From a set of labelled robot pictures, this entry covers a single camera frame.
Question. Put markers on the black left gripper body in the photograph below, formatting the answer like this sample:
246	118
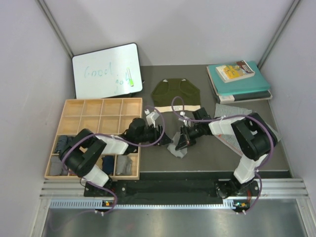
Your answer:
149	135

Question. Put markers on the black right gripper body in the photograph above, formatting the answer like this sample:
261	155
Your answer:
191	134

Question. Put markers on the light grey underwear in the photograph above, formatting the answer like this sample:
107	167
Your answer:
171	147

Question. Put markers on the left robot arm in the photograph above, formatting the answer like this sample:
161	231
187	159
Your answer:
81	154

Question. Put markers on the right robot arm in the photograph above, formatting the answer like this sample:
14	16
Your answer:
253	135

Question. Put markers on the wooden compartment tray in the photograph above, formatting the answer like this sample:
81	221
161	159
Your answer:
111	116

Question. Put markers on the grey rolled garment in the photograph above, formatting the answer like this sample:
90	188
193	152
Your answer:
123	166

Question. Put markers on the grey striped boxer shorts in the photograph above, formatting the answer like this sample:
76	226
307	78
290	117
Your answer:
230	140

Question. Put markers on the navy rolled garment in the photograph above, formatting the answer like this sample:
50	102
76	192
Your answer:
108	163

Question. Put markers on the green sports bra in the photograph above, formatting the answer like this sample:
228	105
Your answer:
177	94

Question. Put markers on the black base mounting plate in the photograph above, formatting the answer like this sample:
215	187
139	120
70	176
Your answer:
167	188

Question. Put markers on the green whiteboard marker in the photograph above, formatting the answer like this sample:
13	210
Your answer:
131	83

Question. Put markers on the white whiteboard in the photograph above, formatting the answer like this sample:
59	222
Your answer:
103	73

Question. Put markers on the dark blue rolled socks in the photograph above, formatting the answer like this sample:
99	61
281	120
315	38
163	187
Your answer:
62	141

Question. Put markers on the yellow paperback book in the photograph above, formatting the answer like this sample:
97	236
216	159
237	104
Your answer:
234	71

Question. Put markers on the grey rolled socks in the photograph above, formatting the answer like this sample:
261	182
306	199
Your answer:
56	167

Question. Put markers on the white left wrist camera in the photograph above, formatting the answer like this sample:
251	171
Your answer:
151	117

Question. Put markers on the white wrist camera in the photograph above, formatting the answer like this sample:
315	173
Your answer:
182	116
151	117

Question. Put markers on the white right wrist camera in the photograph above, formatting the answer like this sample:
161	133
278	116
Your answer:
182	116

